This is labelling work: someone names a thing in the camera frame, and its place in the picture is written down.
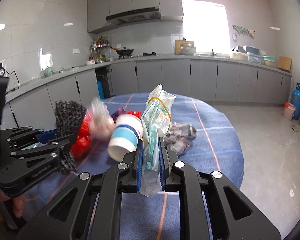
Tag red plastic bag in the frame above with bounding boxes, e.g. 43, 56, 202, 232
71, 110, 141, 159

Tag dark grey net bag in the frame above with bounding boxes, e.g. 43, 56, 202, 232
55, 100, 87, 175

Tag plaid cloth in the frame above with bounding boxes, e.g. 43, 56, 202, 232
164, 122, 197, 155

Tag pale green plastic bag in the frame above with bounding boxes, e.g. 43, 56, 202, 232
140, 85, 175, 197

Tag person's left hand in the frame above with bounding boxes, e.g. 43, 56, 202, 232
0, 189, 26, 222

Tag blue plaid tablecloth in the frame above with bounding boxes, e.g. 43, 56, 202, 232
24, 93, 244, 239

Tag green ceramic teapot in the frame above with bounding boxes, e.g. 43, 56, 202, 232
44, 67, 53, 77

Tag clear crumpled plastic bag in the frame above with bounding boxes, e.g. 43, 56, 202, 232
87, 97, 115, 140

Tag blue white paper cup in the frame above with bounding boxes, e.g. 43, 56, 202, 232
107, 113, 143, 162

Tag blue cylinder under counter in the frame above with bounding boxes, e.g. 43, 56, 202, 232
97, 81, 105, 100

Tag purple snack wrapper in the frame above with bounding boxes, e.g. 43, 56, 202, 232
111, 107, 126, 122

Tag white bowl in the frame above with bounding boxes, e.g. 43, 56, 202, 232
87, 60, 95, 65

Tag metal spice rack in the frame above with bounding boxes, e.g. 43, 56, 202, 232
90, 34, 110, 63

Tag pink white bucket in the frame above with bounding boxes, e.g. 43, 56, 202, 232
283, 102, 296, 120

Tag grey lower cabinets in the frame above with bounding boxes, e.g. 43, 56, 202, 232
1, 57, 291, 129

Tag grey cabinets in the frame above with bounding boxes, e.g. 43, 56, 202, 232
87, 0, 184, 34
1, 57, 291, 129

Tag black wok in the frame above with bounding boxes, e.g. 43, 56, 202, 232
110, 46, 134, 59

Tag blue gas cylinder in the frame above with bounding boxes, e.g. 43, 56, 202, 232
290, 82, 300, 120

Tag gas stove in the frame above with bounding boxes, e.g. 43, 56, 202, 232
142, 51, 157, 56

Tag green basin stack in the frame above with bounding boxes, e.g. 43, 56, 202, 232
262, 56, 276, 67

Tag blue storage container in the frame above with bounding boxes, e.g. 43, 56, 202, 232
243, 46, 263, 63

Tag grey pot with lid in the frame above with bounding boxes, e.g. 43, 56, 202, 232
180, 42, 196, 55

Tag wooden cutting board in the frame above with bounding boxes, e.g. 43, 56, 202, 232
174, 39, 195, 55

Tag cardboard piece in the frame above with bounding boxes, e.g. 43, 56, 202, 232
277, 56, 292, 72

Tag hanging rags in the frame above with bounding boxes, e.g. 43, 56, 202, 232
232, 25, 255, 41

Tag black range hood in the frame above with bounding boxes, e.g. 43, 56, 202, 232
106, 7, 161, 26

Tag grey upper cabinets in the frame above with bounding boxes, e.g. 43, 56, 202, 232
87, 0, 184, 34

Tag black power cable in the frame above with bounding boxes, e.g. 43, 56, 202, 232
5, 70, 20, 95

